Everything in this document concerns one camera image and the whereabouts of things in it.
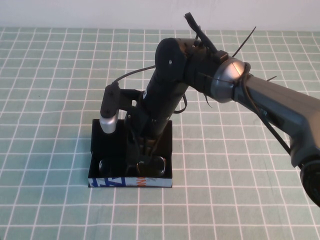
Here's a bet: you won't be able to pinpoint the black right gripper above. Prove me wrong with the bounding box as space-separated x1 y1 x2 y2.
124 98 173 174

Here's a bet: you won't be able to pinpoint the black glasses case blue print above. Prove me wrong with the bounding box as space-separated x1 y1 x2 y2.
87 119 174 189

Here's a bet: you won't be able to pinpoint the black framed glasses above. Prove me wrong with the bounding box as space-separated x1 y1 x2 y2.
98 154 168 177

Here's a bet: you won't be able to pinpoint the green white grid tablecloth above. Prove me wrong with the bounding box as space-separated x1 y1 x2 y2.
0 26 320 240

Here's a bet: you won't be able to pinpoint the long black zip tie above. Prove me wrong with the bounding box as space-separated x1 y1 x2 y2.
234 26 257 57

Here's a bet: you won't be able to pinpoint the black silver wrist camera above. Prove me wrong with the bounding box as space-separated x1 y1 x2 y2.
99 84 122 135

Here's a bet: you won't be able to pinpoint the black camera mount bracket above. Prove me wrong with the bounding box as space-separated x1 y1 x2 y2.
119 88 141 109

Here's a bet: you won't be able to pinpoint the black camera cable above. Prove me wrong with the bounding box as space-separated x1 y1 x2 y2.
109 12 295 156

